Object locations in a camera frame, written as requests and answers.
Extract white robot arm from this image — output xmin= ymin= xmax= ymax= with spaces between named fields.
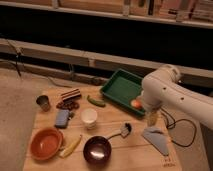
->
xmin=141 ymin=64 xmax=213 ymax=130

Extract white plastic cup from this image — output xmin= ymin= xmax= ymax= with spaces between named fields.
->
xmin=81 ymin=108 xmax=98 ymax=129

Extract small metal cup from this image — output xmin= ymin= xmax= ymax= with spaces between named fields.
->
xmin=36 ymin=95 xmax=51 ymax=112

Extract grey blue cloth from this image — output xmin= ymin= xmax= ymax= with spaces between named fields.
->
xmin=142 ymin=126 xmax=169 ymax=156

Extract orange ball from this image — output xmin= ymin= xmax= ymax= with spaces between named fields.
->
xmin=131 ymin=99 xmax=142 ymax=109

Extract green plastic tray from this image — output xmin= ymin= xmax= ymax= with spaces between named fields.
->
xmin=100 ymin=69 xmax=145 ymax=117

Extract dark maroon bowl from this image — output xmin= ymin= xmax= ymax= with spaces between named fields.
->
xmin=83 ymin=136 xmax=112 ymax=165

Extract brown striped block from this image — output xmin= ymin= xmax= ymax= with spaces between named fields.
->
xmin=61 ymin=89 xmax=81 ymax=100

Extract yellow banana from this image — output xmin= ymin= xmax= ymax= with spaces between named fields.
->
xmin=59 ymin=135 xmax=82 ymax=158

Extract blue sponge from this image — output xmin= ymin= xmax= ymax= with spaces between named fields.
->
xmin=55 ymin=110 xmax=69 ymax=128

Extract orange bowl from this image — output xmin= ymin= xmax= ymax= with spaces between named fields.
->
xmin=30 ymin=128 xmax=63 ymax=161

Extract black cable right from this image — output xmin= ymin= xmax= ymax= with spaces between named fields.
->
xmin=161 ymin=109 xmax=198 ymax=148

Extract black cable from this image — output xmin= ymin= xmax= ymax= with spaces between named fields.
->
xmin=0 ymin=33 xmax=73 ymax=88
xmin=161 ymin=109 xmax=198 ymax=148

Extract black cable left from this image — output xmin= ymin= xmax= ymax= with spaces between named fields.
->
xmin=0 ymin=33 xmax=73 ymax=88

